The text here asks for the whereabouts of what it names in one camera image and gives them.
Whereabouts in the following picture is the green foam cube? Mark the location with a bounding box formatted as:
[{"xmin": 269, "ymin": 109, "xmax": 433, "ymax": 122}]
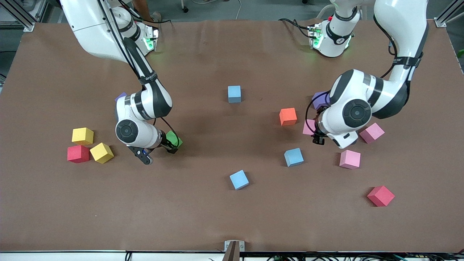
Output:
[{"xmin": 166, "ymin": 130, "xmax": 183, "ymax": 148}]

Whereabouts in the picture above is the pink foam cube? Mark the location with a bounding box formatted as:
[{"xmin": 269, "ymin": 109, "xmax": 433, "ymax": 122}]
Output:
[
  {"xmin": 339, "ymin": 150, "xmax": 361, "ymax": 170},
  {"xmin": 303, "ymin": 119, "xmax": 318, "ymax": 136},
  {"xmin": 359, "ymin": 123, "xmax": 385, "ymax": 144}
]

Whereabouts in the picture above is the yellow foam cube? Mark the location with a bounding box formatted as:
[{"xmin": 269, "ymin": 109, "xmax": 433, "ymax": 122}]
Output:
[
  {"xmin": 90, "ymin": 142, "xmax": 115, "ymax": 164},
  {"xmin": 71, "ymin": 127, "xmax": 94, "ymax": 145}
]

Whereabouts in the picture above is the red foam cube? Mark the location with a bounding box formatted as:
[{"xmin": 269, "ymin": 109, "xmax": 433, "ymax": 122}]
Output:
[
  {"xmin": 67, "ymin": 145, "xmax": 90, "ymax": 163},
  {"xmin": 367, "ymin": 185, "xmax": 395, "ymax": 207}
]

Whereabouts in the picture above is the light blue foam cube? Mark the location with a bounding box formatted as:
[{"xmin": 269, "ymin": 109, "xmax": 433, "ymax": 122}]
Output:
[
  {"xmin": 228, "ymin": 86, "xmax": 242, "ymax": 104},
  {"xmin": 229, "ymin": 170, "xmax": 250, "ymax": 191},
  {"xmin": 284, "ymin": 148, "xmax": 305, "ymax": 167}
]

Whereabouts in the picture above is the orange foam cube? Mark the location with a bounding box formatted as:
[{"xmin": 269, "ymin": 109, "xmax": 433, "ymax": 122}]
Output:
[{"xmin": 279, "ymin": 108, "xmax": 298, "ymax": 126}]

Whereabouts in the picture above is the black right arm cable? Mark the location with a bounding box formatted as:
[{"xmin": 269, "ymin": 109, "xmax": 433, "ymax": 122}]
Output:
[{"xmin": 96, "ymin": 0, "xmax": 181, "ymax": 147}]

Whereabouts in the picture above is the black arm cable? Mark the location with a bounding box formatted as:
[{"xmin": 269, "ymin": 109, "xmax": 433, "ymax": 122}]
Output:
[
  {"xmin": 96, "ymin": 0, "xmax": 181, "ymax": 147},
  {"xmin": 306, "ymin": 91, "xmax": 331, "ymax": 140}
]

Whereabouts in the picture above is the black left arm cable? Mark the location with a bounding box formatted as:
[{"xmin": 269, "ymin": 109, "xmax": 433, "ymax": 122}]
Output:
[{"xmin": 306, "ymin": 91, "xmax": 331, "ymax": 140}]

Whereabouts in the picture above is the black base power cable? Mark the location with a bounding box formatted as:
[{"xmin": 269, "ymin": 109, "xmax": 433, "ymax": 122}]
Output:
[{"xmin": 278, "ymin": 18, "xmax": 313, "ymax": 38}]

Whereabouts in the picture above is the metal table edge bracket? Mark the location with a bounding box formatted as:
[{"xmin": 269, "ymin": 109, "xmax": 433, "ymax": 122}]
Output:
[{"xmin": 224, "ymin": 240, "xmax": 245, "ymax": 261}]

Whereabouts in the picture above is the white floor cable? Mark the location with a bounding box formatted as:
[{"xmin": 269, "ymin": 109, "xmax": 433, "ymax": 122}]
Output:
[{"xmin": 192, "ymin": 0, "xmax": 243, "ymax": 20}]

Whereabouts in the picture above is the aluminium frame post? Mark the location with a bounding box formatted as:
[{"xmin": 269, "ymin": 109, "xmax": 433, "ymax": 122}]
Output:
[
  {"xmin": 0, "ymin": 0, "xmax": 49, "ymax": 32},
  {"xmin": 434, "ymin": 0, "xmax": 464, "ymax": 28}
]

